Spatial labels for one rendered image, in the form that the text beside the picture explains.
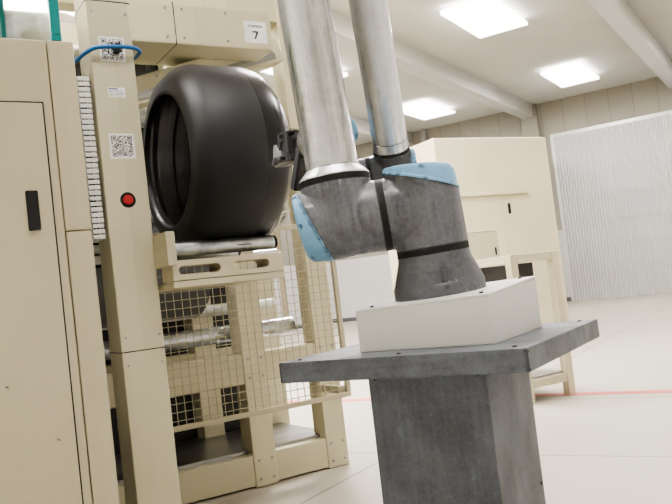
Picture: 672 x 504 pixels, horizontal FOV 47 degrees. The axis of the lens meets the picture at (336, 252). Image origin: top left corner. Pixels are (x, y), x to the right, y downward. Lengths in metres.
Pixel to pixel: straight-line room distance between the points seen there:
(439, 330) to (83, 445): 0.70
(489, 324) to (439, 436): 0.25
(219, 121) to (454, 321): 1.08
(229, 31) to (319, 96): 1.34
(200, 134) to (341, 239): 0.83
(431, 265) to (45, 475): 0.82
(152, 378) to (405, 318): 1.04
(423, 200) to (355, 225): 0.14
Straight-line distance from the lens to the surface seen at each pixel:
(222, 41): 2.88
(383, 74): 1.79
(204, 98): 2.29
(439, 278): 1.52
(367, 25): 1.76
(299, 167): 2.05
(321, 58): 1.62
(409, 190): 1.54
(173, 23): 2.83
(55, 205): 1.54
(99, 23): 2.46
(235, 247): 2.35
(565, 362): 4.44
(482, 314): 1.42
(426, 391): 1.51
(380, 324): 1.51
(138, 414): 2.32
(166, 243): 2.23
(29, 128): 1.56
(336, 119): 1.59
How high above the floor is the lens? 0.73
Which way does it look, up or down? 3 degrees up
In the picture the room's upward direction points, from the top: 7 degrees counter-clockwise
